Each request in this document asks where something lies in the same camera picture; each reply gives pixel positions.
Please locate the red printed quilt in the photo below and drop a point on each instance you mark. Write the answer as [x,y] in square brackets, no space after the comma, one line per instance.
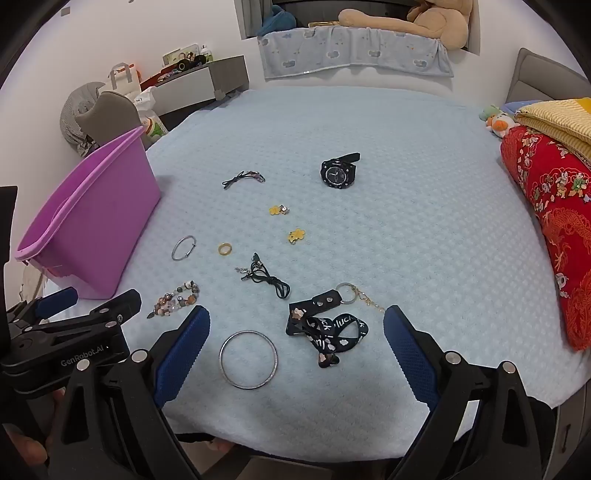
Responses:
[554,207]

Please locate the yellow flower earring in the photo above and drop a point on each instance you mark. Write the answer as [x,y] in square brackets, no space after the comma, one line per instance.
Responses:
[298,234]
[274,210]

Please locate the blue cloud print blanket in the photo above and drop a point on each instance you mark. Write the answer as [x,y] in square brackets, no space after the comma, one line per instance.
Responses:
[351,50]

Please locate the red box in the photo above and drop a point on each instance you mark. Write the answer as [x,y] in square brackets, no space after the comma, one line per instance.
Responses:
[150,82]

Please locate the person's left hand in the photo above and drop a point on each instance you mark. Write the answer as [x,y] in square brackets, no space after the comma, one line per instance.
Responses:
[25,450]

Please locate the black round toy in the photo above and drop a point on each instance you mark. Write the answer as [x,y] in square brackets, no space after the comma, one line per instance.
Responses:
[198,60]

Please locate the grey desk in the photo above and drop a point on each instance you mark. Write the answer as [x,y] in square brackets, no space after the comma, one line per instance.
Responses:
[184,90]

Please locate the white green plastic bag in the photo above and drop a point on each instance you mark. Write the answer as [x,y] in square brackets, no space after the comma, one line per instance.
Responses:
[152,124]

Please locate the white tote bag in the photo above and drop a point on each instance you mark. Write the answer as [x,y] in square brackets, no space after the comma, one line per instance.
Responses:
[122,83]

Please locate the black wristwatch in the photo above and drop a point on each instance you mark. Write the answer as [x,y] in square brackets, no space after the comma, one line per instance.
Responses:
[337,174]

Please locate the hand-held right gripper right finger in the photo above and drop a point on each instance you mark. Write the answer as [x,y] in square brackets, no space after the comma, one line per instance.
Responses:
[411,355]

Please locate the small silver bangle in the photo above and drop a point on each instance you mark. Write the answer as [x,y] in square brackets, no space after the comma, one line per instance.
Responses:
[173,251]

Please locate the green white picture card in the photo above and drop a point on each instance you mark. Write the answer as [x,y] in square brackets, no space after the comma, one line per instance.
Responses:
[173,55]

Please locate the purple plastic tub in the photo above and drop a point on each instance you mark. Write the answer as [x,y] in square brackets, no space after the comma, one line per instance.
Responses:
[92,221]

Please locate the grey striped garment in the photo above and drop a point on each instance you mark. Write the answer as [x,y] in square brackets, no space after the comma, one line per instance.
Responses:
[74,115]

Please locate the yellow flat object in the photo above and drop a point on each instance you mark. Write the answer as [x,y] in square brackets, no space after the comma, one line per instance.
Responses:
[323,24]

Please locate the yellow folded blanket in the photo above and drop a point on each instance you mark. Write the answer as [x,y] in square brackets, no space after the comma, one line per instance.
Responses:
[563,115]

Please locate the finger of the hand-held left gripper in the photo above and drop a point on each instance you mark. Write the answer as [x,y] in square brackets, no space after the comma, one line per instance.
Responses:
[57,297]
[106,316]

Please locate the grey chair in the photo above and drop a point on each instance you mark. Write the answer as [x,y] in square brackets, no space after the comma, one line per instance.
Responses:
[111,110]

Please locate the large silver bangle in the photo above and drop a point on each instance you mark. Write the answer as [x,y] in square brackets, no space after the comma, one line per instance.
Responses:
[220,360]

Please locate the window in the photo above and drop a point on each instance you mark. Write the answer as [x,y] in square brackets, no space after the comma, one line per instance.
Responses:
[318,11]

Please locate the blue plush toy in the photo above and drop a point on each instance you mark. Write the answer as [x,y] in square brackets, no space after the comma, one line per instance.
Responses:
[277,18]

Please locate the grey padded headboard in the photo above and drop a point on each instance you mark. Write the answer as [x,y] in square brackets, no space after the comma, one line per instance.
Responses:
[535,78]

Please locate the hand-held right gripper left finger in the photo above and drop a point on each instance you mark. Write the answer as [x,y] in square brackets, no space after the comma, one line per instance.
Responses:
[184,355]

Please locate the tan teddy bear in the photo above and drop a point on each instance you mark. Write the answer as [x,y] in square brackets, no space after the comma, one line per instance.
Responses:
[438,23]

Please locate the small duck plush toy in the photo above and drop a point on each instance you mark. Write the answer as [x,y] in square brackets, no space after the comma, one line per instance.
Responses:
[498,122]

